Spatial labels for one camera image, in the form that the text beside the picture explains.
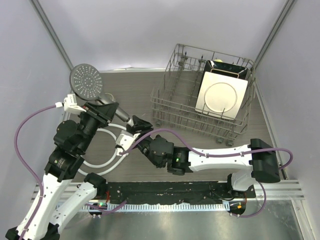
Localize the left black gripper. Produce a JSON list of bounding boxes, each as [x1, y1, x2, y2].
[[78, 100, 119, 152]]

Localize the white shower hose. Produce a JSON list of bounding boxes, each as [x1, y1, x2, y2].
[[78, 117, 136, 176]]

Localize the grey shower head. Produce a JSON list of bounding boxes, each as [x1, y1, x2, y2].
[[69, 63, 131, 123]]

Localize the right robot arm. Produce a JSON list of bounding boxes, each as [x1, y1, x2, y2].
[[126, 115, 281, 198]]

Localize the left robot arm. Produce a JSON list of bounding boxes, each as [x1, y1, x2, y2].
[[5, 102, 119, 240]]

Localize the white square plate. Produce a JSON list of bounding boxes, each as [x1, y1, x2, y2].
[[195, 72, 248, 120]]

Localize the black square plate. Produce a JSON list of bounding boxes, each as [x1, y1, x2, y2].
[[202, 60, 248, 80]]

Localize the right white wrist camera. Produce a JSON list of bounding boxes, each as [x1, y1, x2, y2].
[[115, 130, 140, 151]]

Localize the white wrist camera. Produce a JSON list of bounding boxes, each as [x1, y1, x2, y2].
[[115, 130, 140, 151], [63, 93, 86, 115]]

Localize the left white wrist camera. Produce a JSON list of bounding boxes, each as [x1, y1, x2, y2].
[[63, 93, 86, 115]]

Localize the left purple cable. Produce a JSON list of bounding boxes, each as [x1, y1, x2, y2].
[[13, 102, 63, 236]]

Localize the purple cable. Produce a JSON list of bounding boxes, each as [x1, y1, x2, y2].
[[119, 128, 294, 218], [13, 102, 63, 236]]

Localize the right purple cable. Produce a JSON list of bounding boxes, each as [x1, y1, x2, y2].
[[119, 128, 294, 218]]

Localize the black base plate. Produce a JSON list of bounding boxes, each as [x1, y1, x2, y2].
[[108, 181, 256, 205]]

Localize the grey wire dish rack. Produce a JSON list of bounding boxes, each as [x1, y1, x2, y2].
[[151, 43, 256, 147]]

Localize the white slotted cable duct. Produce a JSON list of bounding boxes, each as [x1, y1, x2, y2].
[[56, 201, 231, 213]]

